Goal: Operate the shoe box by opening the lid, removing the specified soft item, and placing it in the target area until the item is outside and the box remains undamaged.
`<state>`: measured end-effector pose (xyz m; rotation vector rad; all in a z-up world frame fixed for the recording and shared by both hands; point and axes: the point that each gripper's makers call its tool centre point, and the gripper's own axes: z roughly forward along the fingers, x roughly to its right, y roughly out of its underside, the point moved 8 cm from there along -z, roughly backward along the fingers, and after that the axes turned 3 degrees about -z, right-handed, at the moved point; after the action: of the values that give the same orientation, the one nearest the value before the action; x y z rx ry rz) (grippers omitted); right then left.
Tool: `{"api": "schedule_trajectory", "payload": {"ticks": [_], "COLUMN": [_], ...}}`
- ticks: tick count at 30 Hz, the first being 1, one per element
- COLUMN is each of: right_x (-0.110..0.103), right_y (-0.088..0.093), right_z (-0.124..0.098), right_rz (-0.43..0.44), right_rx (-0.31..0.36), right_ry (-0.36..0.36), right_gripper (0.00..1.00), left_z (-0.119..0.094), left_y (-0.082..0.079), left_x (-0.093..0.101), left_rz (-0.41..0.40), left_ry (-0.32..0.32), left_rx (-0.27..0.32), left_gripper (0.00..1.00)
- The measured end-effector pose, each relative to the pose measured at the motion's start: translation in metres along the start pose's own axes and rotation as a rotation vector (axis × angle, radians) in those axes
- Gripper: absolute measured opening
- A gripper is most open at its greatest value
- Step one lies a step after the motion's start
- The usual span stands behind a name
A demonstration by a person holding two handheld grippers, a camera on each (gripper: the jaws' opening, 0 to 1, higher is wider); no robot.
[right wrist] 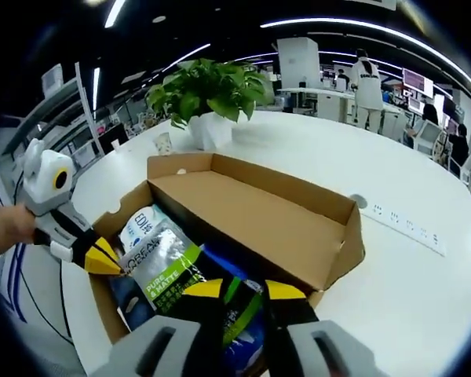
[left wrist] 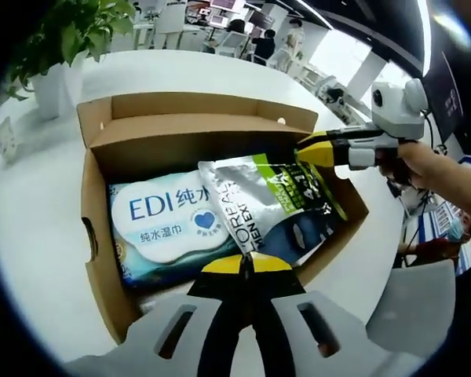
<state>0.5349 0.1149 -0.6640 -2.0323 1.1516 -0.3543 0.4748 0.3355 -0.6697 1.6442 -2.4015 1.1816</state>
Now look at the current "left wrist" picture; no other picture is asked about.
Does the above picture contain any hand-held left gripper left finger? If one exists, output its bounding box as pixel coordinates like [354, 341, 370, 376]
[64, 254, 256, 377]

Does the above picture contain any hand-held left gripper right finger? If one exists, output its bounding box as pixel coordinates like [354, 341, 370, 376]
[247, 251, 409, 377]

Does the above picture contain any silver green mask sachet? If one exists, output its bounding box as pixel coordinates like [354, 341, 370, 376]
[197, 152, 350, 269]

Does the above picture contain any brown cardboard shoe box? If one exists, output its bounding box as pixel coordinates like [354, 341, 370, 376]
[77, 90, 370, 346]

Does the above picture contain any blue white wet wipes pack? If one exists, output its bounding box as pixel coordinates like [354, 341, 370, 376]
[108, 168, 243, 291]

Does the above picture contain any person's right hand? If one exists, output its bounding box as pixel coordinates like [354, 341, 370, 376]
[376, 141, 452, 193]

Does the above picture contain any dark hanging screen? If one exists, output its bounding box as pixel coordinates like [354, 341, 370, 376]
[423, 50, 466, 138]

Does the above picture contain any grey mesh office chair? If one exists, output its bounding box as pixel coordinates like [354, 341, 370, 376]
[363, 258, 456, 349]

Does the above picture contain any green potted plant white pot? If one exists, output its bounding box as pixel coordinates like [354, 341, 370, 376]
[5, 0, 137, 121]

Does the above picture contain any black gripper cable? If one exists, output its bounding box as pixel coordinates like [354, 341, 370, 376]
[422, 109, 447, 152]

